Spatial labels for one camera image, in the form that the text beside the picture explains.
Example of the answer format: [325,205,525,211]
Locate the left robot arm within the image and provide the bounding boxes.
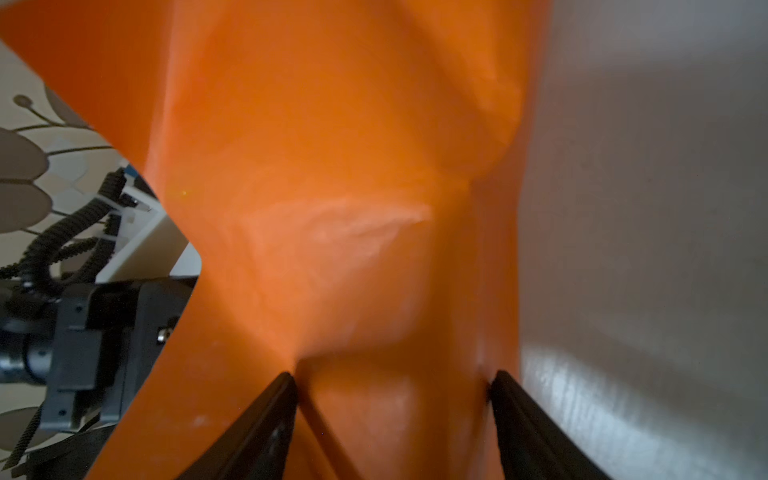
[1,170,196,479]

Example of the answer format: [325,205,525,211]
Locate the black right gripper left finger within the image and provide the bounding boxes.
[179,372,299,480]

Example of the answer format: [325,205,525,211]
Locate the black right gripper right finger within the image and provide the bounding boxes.
[488,370,609,480]

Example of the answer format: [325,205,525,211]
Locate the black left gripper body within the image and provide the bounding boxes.
[1,277,197,479]

